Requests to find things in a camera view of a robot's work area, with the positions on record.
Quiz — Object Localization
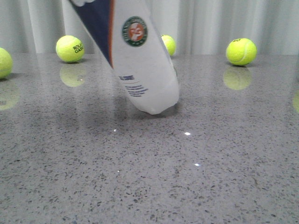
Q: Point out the right yellow tennis ball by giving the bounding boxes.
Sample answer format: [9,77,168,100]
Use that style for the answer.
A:
[226,38,257,66]

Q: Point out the far-left yellow tennis ball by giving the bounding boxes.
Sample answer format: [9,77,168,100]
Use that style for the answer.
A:
[0,48,13,79]

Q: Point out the centre yellow tennis ball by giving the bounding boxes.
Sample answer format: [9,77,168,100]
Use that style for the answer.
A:
[161,35,176,56]

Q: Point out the grey pleated curtain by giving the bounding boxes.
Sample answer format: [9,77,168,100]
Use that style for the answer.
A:
[0,0,299,55]

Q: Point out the white blue tennis ball can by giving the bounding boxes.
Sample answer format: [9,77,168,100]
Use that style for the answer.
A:
[71,0,179,114]

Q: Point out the yellow tennis ball Roland Garros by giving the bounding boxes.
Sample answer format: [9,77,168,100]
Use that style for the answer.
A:
[56,35,85,63]

